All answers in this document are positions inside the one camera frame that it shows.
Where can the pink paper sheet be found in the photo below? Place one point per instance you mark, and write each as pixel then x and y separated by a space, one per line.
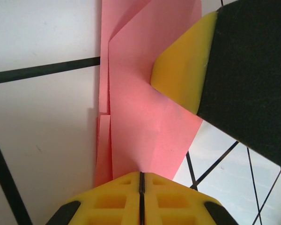
pixel 135 105

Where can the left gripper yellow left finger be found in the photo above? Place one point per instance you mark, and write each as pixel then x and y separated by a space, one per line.
pixel 110 206

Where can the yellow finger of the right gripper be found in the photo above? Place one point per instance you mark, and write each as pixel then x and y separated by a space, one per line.
pixel 243 70

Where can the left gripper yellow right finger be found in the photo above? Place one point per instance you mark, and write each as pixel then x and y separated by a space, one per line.
pixel 173 206

